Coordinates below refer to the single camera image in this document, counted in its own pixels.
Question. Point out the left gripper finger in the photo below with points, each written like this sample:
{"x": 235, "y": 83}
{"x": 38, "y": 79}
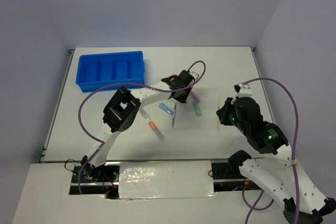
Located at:
{"x": 181, "y": 96}
{"x": 176, "y": 95}

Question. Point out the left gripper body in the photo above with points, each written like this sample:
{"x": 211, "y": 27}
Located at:
{"x": 185, "y": 87}

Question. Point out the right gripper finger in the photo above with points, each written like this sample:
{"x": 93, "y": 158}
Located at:
{"x": 227, "y": 105}
{"x": 223, "y": 117}

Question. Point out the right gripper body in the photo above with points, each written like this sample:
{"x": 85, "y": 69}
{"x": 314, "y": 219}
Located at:
{"x": 240, "y": 122}

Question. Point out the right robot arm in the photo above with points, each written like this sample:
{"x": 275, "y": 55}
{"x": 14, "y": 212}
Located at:
{"x": 294, "y": 192}

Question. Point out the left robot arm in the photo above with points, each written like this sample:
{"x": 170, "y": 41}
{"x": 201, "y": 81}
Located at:
{"x": 121, "y": 111}

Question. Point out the black and white pen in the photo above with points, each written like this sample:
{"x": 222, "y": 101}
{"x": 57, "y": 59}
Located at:
{"x": 174, "y": 115}

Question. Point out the purple highlighter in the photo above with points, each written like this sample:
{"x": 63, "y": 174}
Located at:
{"x": 195, "y": 97}

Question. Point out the green correction tape case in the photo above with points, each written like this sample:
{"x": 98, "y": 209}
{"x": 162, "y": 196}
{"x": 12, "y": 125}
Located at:
{"x": 197, "y": 109}

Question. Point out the blue correction tape case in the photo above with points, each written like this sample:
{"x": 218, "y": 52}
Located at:
{"x": 166, "y": 109}

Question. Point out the blue-capped highlighter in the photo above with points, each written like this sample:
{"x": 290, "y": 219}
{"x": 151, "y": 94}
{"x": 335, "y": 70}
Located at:
{"x": 143, "y": 113}

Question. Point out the orange-capped highlighter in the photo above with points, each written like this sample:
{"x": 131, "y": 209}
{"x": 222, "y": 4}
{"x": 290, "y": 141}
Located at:
{"x": 156, "y": 131}

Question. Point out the silver taped cover plate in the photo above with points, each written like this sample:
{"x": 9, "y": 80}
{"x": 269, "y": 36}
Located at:
{"x": 165, "y": 180}

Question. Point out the blue compartment tray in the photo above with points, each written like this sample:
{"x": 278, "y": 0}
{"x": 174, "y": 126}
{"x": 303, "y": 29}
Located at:
{"x": 98, "y": 70}

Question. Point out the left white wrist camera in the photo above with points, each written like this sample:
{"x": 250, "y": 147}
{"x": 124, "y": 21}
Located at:
{"x": 194, "y": 75}

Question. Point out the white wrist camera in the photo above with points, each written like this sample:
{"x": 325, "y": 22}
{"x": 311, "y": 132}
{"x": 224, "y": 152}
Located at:
{"x": 194, "y": 75}
{"x": 242, "y": 90}

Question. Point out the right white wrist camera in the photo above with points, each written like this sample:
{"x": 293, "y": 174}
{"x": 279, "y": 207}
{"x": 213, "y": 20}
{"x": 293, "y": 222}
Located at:
{"x": 242, "y": 90}

